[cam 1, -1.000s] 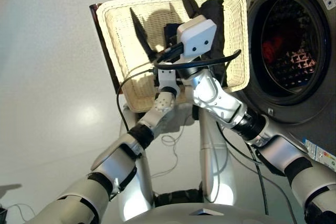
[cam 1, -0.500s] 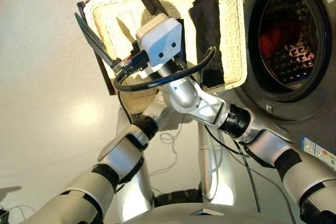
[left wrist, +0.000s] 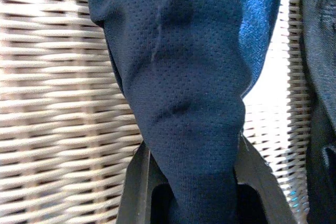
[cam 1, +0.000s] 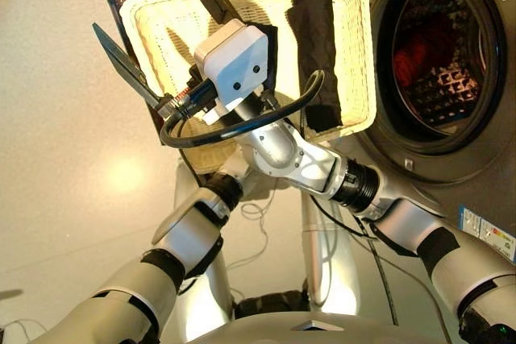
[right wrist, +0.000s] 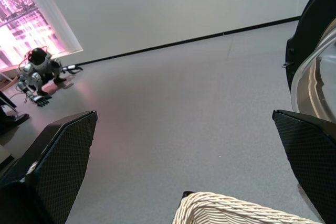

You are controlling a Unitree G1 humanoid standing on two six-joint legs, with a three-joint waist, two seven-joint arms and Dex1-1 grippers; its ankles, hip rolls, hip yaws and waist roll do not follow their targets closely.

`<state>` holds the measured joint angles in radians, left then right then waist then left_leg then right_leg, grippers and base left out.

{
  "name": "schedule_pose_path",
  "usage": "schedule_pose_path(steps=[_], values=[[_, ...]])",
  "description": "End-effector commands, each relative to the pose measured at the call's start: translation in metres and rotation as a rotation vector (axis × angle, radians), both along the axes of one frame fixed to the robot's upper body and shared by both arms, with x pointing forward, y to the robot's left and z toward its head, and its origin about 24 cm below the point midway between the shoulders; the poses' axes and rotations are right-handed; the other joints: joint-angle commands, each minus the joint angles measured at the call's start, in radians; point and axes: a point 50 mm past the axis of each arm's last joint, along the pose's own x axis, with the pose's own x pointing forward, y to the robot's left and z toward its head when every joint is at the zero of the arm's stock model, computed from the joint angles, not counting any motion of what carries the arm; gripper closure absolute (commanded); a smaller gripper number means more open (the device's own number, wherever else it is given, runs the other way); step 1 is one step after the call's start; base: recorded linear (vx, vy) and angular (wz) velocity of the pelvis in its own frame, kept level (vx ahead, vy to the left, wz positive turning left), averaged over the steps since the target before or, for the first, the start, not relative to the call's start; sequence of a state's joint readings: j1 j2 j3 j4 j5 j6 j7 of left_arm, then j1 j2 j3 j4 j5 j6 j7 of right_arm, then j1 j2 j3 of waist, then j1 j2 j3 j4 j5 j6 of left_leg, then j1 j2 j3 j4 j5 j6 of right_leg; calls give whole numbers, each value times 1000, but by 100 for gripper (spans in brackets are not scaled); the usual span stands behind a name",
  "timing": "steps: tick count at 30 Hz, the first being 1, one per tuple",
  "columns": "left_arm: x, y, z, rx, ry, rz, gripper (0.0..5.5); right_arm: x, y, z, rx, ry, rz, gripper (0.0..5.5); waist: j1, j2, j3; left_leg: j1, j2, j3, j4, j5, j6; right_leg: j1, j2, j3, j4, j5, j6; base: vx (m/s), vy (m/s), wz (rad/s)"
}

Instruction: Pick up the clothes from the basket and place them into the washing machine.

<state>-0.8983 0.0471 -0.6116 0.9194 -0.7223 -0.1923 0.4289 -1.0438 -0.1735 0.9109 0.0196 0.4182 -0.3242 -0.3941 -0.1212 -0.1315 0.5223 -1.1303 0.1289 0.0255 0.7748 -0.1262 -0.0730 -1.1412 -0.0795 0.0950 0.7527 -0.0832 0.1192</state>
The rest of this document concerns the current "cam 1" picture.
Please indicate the grey washing machine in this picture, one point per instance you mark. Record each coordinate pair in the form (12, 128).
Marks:
(492, 158)

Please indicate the grey robot torso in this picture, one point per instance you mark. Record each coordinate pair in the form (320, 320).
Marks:
(302, 332)

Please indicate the pale woven laundry basket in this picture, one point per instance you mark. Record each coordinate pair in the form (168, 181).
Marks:
(354, 58)

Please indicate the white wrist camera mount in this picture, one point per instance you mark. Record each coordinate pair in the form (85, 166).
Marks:
(235, 58)

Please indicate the red cloth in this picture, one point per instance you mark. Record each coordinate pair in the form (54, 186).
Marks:
(411, 58)

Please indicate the black cloth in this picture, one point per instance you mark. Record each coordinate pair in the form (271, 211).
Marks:
(314, 50)

